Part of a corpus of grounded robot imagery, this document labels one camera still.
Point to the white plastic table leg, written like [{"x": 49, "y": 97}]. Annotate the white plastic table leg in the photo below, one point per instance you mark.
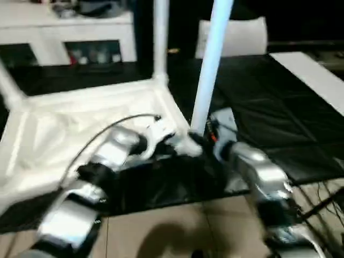
[
  {"x": 161, "y": 40},
  {"x": 10, "y": 83},
  {"x": 212, "y": 67}
]

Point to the white plastic table top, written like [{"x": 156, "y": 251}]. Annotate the white plastic table top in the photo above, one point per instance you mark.
[{"x": 67, "y": 121}]

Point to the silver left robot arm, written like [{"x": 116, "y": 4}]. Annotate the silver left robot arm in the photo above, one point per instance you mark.
[{"x": 113, "y": 150}]

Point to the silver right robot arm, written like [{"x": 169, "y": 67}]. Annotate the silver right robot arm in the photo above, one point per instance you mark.
[{"x": 263, "y": 172}]

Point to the small gold label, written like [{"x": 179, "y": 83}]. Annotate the small gold label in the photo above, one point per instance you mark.
[{"x": 173, "y": 50}]

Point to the white plastic seat panel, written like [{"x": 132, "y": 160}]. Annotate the white plastic seat panel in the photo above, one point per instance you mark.
[{"x": 242, "y": 35}]

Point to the black cabinet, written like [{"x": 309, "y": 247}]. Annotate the black cabinet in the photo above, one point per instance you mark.
[{"x": 177, "y": 27}]

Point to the white flat board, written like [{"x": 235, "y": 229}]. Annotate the white flat board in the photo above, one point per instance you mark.
[{"x": 309, "y": 75}]

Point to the black metal stand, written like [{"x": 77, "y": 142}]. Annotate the black metal stand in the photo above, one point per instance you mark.
[{"x": 322, "y": 203}]

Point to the dark helmet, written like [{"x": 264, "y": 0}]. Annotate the dark helmet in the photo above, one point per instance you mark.
[{"x": 94, "y": 6}]

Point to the white cabinet with glass doors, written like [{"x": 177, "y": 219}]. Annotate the white cabinet with glass doors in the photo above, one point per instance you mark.
[{"x": 53, "y": 32}]

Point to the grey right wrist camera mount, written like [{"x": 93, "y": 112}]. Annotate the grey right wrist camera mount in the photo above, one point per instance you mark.
[{"x": 225, "y": 123}]

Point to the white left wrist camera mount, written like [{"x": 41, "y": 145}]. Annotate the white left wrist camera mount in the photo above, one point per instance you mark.
[{"x": 161, "y": 129}]

